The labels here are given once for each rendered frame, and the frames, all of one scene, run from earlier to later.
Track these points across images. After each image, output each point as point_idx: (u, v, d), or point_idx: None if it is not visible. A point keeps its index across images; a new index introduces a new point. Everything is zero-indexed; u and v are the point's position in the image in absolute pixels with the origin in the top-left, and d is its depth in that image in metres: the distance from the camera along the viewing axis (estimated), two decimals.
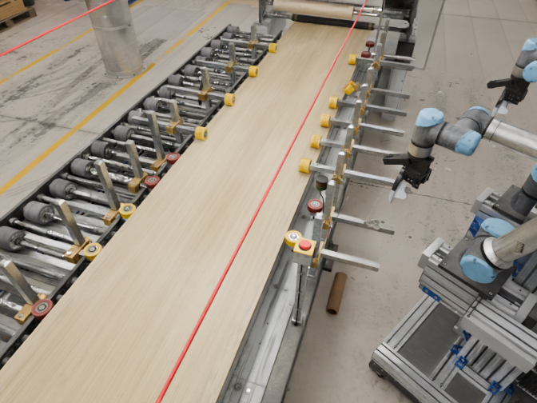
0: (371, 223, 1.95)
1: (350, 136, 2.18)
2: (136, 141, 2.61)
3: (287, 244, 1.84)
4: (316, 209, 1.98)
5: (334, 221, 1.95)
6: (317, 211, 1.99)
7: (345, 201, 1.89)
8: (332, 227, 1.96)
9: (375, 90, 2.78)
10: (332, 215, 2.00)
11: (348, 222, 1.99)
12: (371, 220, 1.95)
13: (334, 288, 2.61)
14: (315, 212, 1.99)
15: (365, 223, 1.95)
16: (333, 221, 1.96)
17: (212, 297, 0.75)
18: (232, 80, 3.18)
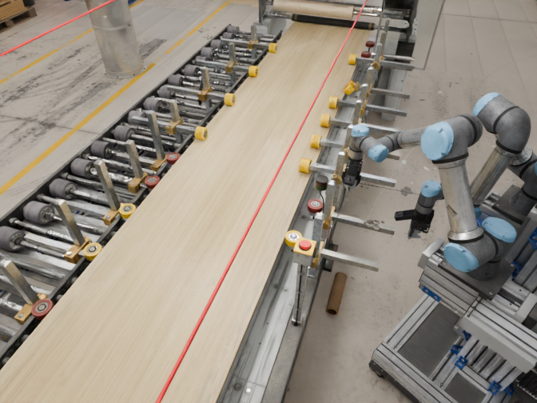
0: (371, 223, 1.95)
1: (350, 136, 2.18)
2: (136, 141, 2.61)
3: (287, 244, 1.84)
4: (316, 209, 1.98)
5: (334, 221, 1.95)
6: (317, 211, 1.99)
7: (345, 201, 1.89)
8: (332, 227, 1.96)
9: (375, 90, 2.78)
10: (332, 215, 2.00)
11: (348, 222, 1.99)
12: (371, 220, 1.95)
13: (334, 288, 2.61)
14: (315, 212, 1.99)
15: (365, 223, 1.95)
16: (333, 221, 1.96)
17: (212, 297, 0.75)
18: (232, 80, 3.18)
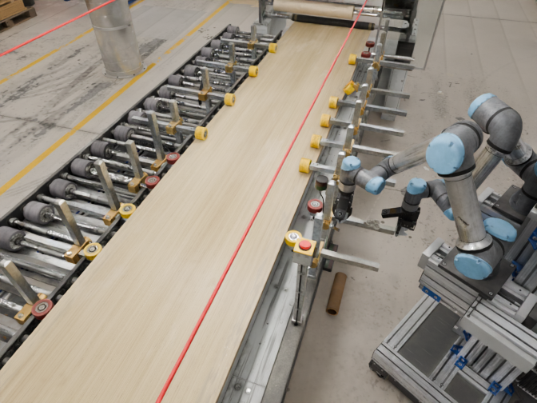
0: (371, 223, 1.95)
1: (350, 136, 2.18)
2: (136, 141, 2.61)
3: (287, 244, 1.84)
4: (316, 209, 1.98)
5: (332, 228, 1.94)
6: (317, 211, 1.99)
7: (337, 231, 1.81)
8: (332, 228, 1.97)
9: (375, 90, 2.78)
10: (332, 215, 2.00)
11: (348, 222, 1.99)
12: (371, 220, 1.95)
13: (334, 288, 2.61)
14: (315, 212, 1.99)
15: (365, 223, 1.95)
16: (332, 225, 1.94)
17: (212, 297, 0.75)
18: (232, 80, 3.18)
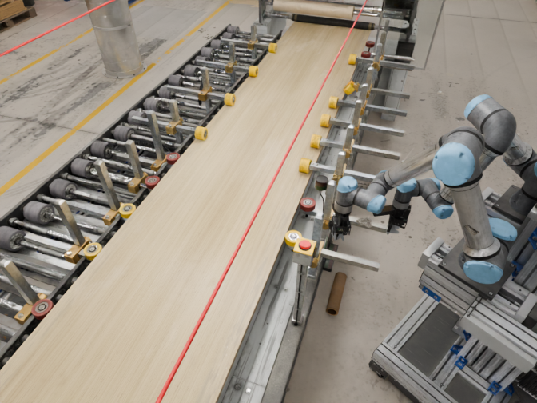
0: (363, 221, 1.96)
1: (350, 136, 2.18)
2: (136, 141, 2.61)
3: (287, 244, 1.84)
4: (308, 208, 1.99)
5: None
6: (310, 209, 2.00)
7: None
8: None
9: (375, 90, 2.78)
10: None
11: None
12: (363, 218, 1.96)
13: (334, 288, 2.61)
14: (308, 210, 2.00)
15: (357, 221, 1.96)
16: None
17: (212, 297, 0.75)
18: (232, 80, 3.18)
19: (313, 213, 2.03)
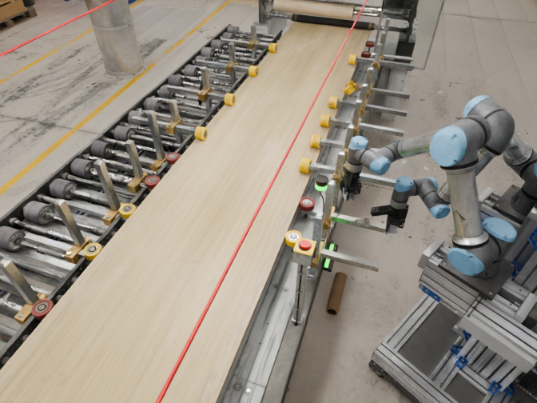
0: (361, 221, 1.97)
1: (350, 136, 2.18)
2: (136, 141, 2.61)
3: (287, 244, 1.84)
4: (308, 208, 1.99)
5: (334, 221, 1.95)
6: (309, 209, 2.00)
7: (345, 201, 1.90)
8: (332, 227, 1.96)
9: (375, 90, 2.78)
10: None
11: (340, 220, 2.00)
12: (361, 218, 1.96)
13: (334, 288, 2.61)
14: (307, 210, 2.00)
15: (356, 221, 1.96)
16: (333, 221, 1.96)
17: (212, 297, 0.75)
18: (232, 80, 3.18)
19: (312, 213, 2.04)
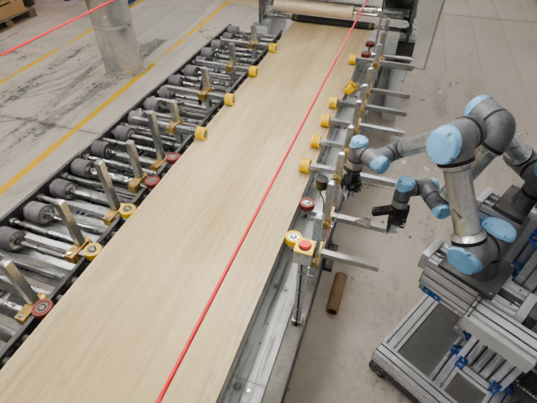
0: (362, 221, 1.96)
1: (350, 136, 2.18)
2: (136, 141, 2.61)
3: (287, 244, 1.84)
4: (308, 208, 1.99)
5: (334, 221, 1.95)
6: (309, 209, 2.00)
7: (346, 199, 1.92)
8: (332, 226, 1.96)
9: (375, 90, 2.78)
10: None
11: (340, 220, 2.00)
12: (362, 218, 1.96)
13: (334, 288, 2.61)
14: (307, 210, 2.00)
15: (356, 221, 1.96)
16: (333, 221, 1.97)
17: (212, 297, 0.75)
18: (232, 80, 3.18)
19: (312, 213, 2.04)
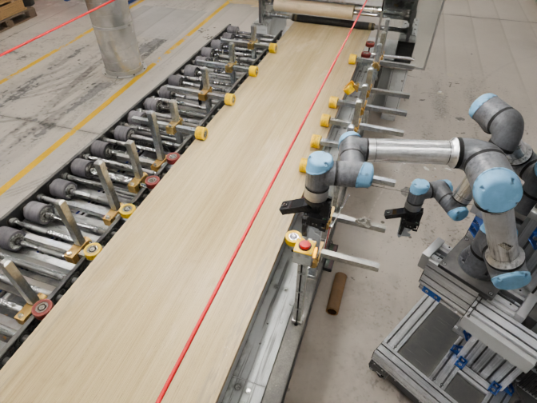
0: (362, 221, 1.96)
1: None
2: (136, 141, 2.61)
3: (287, 244, 1.84)
4: None
5: (334, 221, 1.96)
6: None
7: (346, 198, 1.94)
8: (332, 226, 1.96)
9: (375, 90, 2.78)
10: None
11: (340, 220, 2.00)
12: (362, 218, 1.96)
13: (334, 288, 2.61)
14: None
15: (356, 221, 1.96)
16: (333, 221, 1.97)
17: (212, 297, 0.75)
18: (232, 80, 3.18)
19: None
